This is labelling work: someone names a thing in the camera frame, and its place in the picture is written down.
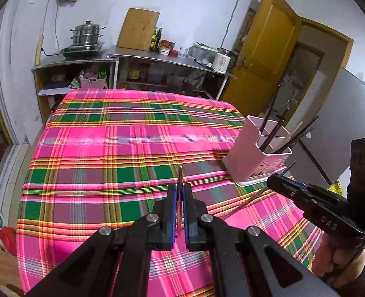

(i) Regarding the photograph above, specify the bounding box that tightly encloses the steel kitchen shelf table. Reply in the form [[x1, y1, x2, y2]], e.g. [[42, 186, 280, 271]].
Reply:
[[107, 46, 236, 100]]

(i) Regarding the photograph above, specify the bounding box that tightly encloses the grey refrigerator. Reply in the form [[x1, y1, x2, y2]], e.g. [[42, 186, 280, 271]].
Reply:
[[286, 68, 365, 188]]

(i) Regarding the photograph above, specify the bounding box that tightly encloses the pink plastic utensil holder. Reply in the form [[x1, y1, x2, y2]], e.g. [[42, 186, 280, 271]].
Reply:
[[222, 115, 292, 187]]

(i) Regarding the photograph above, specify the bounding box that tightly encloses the clear storage box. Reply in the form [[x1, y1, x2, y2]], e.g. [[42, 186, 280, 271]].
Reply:
[[188, 42, 217, 66]]

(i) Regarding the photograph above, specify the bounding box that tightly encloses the steel steamer pot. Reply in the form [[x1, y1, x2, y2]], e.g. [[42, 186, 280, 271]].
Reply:
[[70, 20, 105, 46]]

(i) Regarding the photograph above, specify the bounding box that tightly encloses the yellow power strip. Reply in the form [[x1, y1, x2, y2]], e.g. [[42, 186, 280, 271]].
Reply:
[[34, 36, 44, 66]]

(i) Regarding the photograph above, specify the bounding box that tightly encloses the wooden cutting board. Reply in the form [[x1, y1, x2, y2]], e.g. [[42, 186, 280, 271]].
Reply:
[[117, 8, 160, 51]]

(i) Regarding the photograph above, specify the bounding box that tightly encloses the person right hand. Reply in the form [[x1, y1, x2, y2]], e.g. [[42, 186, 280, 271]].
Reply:
[[311, 233, 365, 288]]

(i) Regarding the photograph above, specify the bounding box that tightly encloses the induction cooktop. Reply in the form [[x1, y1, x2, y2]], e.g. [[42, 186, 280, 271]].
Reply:
[[60, 42, 104, 58]]

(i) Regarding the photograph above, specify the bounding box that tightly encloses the dark oil bottle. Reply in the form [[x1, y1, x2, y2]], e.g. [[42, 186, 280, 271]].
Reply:
[[154, 27, 162, 52]]

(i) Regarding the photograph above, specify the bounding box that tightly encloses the yellow wooden door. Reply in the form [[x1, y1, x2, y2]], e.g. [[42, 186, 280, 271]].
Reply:
[[221, 0, 302, 116]]

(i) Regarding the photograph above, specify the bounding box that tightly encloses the pink plaid tablecloth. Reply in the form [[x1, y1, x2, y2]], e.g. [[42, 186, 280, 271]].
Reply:
[[17, 89, 322, 291]]

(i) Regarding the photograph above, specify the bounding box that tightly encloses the white electric kettle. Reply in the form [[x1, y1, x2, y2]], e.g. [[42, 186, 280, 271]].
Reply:
[[212, 48, 238, 73]]

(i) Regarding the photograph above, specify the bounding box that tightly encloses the cream chopstick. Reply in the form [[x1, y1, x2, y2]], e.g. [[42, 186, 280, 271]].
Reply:
[[272, 121, 302, 153]]

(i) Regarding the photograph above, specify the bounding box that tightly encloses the black chopstick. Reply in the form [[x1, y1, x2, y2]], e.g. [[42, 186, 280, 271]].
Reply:
[[175, 166, 183, 238], [221, 161, 296, 220], [274, 115, 319, 153], [260, 101, 291, 152], [280, 127, 313, 152], [259, 84, 281, 135]]

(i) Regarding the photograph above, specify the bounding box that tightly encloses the small pink basket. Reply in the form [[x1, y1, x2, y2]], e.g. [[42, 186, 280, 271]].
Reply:
[[80, 77, 106, 89]]

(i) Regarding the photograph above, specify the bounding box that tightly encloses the low steel shelf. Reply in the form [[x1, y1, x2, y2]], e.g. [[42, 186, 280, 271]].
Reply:
[[31, 54, 117, 123]]

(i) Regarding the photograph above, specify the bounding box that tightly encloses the red lid jar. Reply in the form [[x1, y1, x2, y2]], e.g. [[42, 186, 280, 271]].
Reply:
[[158, 40, 175, 56]]

